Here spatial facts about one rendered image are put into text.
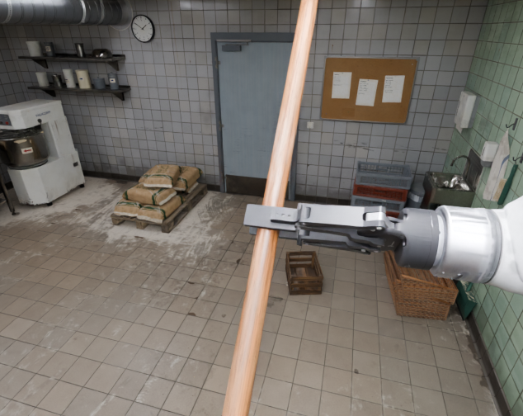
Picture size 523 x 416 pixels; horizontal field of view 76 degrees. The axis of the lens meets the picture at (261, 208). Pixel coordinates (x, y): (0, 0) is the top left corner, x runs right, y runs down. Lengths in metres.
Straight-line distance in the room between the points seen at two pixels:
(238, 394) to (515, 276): 0.33
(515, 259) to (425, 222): 0.09
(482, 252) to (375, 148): 4.17
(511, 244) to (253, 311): 0.29
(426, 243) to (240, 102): 4.31
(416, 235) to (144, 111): 5.07
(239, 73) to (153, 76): 1.25
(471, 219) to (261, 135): 4.30
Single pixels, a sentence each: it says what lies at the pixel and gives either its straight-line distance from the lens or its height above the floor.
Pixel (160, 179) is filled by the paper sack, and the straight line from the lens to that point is 4.33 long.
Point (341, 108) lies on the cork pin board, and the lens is 4.43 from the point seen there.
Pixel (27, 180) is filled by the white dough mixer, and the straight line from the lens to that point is 5.43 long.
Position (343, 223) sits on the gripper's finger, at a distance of 0.40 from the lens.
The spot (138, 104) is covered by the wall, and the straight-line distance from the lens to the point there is 5.38.
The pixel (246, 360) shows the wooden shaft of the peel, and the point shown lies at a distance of 0.43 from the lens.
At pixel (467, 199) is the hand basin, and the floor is 0.80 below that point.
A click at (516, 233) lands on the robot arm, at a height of 2.00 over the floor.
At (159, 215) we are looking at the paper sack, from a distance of 4.18.
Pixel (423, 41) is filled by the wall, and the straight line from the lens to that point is 4.42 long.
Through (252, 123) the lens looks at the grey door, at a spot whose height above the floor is 1.08.
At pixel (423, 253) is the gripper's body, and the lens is 0.44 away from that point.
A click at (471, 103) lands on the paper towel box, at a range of 3.99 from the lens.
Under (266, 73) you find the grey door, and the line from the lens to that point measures 4.50.
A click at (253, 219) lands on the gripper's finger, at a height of 1.97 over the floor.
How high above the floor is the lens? 2.19
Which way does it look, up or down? 28 degrees down
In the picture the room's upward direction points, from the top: straight up
